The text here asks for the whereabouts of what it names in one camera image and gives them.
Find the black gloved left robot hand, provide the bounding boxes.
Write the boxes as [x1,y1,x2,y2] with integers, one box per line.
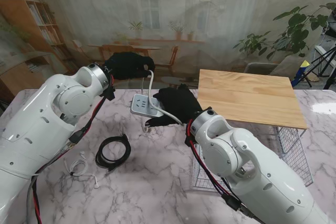
[103,52,156,81]

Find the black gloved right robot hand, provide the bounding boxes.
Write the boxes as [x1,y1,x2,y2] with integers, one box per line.
[144,83,204,127]

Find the white power strip with cord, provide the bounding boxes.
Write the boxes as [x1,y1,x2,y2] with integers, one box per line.
[130,70,184,134]

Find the white wire mesh drawer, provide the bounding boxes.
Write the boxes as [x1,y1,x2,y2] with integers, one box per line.
[191,142,314,196]

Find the printed room scene backdrop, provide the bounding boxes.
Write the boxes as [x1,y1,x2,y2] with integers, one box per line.
[0,0,336,90]

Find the yellow and blue object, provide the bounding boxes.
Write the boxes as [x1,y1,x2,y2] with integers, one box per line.
[290,60,313,88]

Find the black tripod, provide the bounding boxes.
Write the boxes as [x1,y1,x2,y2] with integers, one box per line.
[311,39,336,90]

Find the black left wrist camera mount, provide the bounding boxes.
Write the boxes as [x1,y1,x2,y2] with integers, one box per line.
[101,83,116,101]

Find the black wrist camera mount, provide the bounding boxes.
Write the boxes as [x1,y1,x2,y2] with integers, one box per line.
[184,126,197,147]
[101,83,116,101]

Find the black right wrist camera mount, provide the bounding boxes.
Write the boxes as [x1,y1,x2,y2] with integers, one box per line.
[184,126,197,147]

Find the left arm red black cables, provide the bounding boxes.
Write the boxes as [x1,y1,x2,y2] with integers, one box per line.
[26,74,115,224]

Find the arm red black cables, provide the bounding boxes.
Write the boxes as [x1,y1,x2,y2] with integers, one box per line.
[185,121,260,219]
[26,74,115,224]

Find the black coiled cable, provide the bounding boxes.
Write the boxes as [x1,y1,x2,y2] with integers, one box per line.
[95,133,132,176]

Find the white wired earphones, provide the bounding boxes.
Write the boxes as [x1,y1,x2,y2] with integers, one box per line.
[64,151,100,189]

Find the right arm red black cables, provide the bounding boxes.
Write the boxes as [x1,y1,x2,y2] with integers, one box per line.
[185,121,260,219]

